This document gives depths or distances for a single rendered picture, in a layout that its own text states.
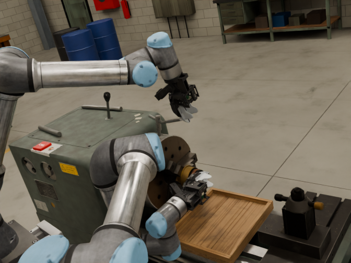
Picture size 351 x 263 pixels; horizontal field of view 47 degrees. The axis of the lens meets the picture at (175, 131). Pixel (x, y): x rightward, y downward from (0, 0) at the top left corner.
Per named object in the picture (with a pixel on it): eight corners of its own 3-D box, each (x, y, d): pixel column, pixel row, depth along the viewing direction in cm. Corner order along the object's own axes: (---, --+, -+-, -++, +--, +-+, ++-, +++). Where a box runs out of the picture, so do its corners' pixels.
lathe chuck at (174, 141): (133, 218, 163) (124, 144, 155) (180, 190, 187) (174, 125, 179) (149, 223, 158) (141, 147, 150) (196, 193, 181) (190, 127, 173)
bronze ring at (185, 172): (172, 171, 157) (190, 175, 152) (185, 159, 163) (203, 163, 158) (176, 191, 161) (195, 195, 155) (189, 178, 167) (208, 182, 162)
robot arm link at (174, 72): (154, 70, 137) (166, 58, 142) (159, 81, 140) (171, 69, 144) (171, 70, 133) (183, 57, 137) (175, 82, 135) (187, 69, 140)
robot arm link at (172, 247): (154, 249, 148) (147, 225, 144) (184, 246, 146) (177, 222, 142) (151, 264, 141) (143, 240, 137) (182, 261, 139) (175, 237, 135)
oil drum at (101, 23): (92, 66, 883) (79, 26, 847) (110, 57, 923) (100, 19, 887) (110, 66, 846) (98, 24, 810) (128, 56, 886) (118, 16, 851)
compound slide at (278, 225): (258, 242, 134) (257, 230, 131) (271, 224, 140) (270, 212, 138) (320, 260, 121) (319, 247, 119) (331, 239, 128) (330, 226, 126)
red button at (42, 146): (33, 151, 174) (32, 147, 173) (44, 144, 178) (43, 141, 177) (41, 153, 170) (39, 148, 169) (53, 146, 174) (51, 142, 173)
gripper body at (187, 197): (211, 196, 150) (192, 215, 142) (192, 192, 155) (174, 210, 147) (207, 180, 147) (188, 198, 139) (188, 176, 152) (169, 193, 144)
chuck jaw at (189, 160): (168, 163, 168) (184, 147, 176) (171, 172, 170) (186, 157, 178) (189, 166, 161) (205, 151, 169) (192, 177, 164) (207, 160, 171)
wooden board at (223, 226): (165, 244, 159) (163, 236, 157) (212, 194, 183) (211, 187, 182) (231, 267, 140) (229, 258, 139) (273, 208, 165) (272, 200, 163)
